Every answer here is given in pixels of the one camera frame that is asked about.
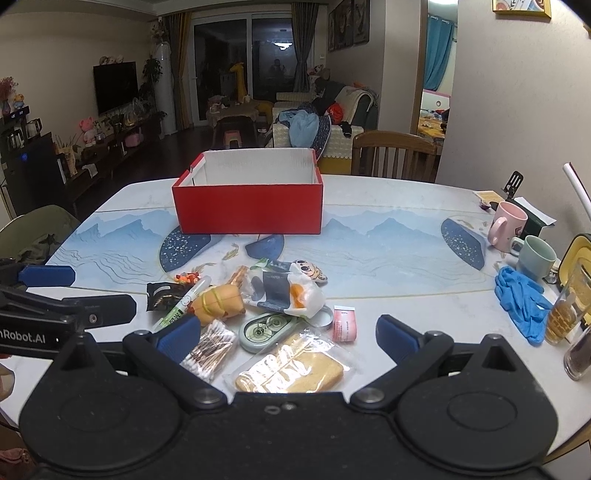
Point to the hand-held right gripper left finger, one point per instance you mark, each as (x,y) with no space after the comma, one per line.
(178,333)

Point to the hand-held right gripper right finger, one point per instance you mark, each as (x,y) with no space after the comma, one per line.
(397,334)

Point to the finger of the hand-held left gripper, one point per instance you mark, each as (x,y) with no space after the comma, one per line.
(46,275)
(111,307)

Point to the green and white pen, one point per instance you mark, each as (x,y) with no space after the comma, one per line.
(182,304)

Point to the cotton swab pack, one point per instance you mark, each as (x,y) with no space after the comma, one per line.
(210,350)

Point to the black snack packet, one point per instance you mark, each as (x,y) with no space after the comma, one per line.
(164,295)

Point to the yellow squeaky toy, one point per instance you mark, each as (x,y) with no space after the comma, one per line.
(219,304)

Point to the pink and white sachet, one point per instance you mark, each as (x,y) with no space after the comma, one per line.
(345,324)

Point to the red orange figurine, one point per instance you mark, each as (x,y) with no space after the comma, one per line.
(187,278)

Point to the round white lid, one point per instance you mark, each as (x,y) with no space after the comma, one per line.
(323,318)

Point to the biscuit stick packet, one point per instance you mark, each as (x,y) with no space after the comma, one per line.
(237,277)

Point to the pale green oval case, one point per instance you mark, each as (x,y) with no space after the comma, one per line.
(268,332)

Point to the cake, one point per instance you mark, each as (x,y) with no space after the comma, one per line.
(295,369)

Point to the white printed plastic bag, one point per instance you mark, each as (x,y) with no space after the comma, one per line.
(277,286)

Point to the red cardboard box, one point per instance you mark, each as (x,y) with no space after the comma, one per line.
(249,210)

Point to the olive green chair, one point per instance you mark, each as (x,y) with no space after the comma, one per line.
(32,230)

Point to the black water dispenser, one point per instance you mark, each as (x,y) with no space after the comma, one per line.
(32,170)

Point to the blue rubber gloves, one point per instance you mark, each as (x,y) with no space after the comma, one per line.
(521,300)

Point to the dark television cabinet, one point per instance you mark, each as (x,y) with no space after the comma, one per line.
(106,159)

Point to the pink plush pig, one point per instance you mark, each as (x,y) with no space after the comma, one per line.
(87,131)

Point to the pink mug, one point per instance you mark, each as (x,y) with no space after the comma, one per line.
(505,226)

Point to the small purple item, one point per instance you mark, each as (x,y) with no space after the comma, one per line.
(486,207)

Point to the pale green mug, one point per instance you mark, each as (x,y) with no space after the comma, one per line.
(535,256)

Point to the pink bag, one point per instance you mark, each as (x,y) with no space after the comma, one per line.
(133,140)

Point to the yellowish card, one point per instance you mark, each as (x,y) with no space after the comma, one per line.
(488,195)

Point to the glass of tea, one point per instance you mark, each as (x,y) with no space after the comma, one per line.
(563,318)

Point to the wooden chair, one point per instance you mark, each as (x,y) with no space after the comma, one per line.
(392,154)

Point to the dark green box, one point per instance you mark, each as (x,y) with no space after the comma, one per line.
(538,221)

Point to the glass jar with dark contents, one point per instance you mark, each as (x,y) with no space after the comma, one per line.
(579,357)

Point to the dried flower vase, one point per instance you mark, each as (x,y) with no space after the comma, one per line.
(7,92)

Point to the black phone stand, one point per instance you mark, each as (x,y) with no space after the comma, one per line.
(513,182)

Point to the yellow and black container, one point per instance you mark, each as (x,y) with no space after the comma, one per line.
(577,258)

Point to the black television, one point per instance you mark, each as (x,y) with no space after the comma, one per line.
(115,87)

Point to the pink stool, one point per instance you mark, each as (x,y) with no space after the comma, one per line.
(233,137)

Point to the black sock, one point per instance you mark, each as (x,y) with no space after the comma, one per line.
(346,129)

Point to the dark blue quilted blanket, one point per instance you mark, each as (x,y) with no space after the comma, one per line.
(323,134)

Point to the bed with clothes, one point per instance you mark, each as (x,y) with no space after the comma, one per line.
(433,121)

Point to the white tower air conditioner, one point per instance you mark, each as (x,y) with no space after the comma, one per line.
(165,87)

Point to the sofa with cream cover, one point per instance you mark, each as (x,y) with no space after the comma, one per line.
(355,115)

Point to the low coffee table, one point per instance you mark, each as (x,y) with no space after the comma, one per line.
(233,113)

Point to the green potted plant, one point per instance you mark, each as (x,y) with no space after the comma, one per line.
(151,74)

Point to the light blue jacket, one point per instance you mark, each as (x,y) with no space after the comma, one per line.
(304,127)

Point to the red bag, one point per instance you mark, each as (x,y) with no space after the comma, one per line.
(335,111)

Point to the white tube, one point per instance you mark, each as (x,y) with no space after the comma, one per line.
(579,189)

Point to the yellow and grey curtain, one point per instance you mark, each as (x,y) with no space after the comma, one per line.
(179,69)

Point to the yellow giraffe toy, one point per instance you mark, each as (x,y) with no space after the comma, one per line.
(238,78)

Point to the blue curtain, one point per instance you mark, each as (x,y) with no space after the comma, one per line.
(438,50)

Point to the yellow framed picture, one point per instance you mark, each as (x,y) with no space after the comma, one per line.
(521,8)

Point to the dark wall pictures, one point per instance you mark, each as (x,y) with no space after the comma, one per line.
(348,23)

